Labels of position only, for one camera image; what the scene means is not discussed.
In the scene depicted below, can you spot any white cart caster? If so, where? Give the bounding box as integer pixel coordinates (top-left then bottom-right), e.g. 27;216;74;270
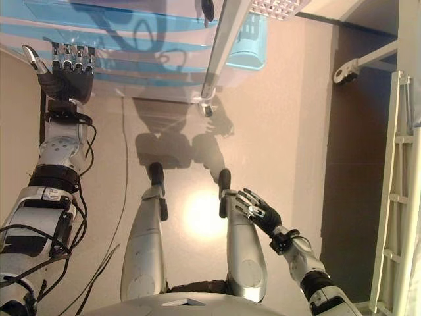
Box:
197;97;215;119

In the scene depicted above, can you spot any white medical cart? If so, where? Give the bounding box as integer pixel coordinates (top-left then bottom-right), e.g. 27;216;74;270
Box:
0;0;254;99

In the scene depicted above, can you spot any thin grey floor cable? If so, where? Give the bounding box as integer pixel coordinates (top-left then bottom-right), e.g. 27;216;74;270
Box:
70;97;130;310

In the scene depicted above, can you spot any robot left leg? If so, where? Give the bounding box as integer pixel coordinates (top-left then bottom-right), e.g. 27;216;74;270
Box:
120;162;169;302

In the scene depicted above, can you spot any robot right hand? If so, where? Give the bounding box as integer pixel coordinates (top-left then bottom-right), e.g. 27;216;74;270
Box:
234;188;284;238

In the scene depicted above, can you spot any robot leg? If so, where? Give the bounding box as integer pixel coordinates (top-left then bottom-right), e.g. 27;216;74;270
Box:
120;162;169;302
218;168;269;303

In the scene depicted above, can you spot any light blue side bin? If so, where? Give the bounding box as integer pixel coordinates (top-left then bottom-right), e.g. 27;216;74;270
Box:
226;12;268;72

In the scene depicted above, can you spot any robot right leg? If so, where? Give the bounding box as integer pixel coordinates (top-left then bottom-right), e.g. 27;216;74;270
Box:
218;168;269;303

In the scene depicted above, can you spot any white hospital bed frame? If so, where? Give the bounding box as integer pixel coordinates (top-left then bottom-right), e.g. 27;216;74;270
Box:
295;0;421;313

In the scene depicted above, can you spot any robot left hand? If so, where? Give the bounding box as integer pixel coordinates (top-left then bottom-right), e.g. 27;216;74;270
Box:
22;42;97;103

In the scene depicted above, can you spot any white perforated basket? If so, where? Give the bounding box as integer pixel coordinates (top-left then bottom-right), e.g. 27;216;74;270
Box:
250;0;302;17

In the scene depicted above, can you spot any aluminium cart post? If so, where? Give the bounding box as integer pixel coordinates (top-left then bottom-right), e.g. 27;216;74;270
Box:
200;0;253;99

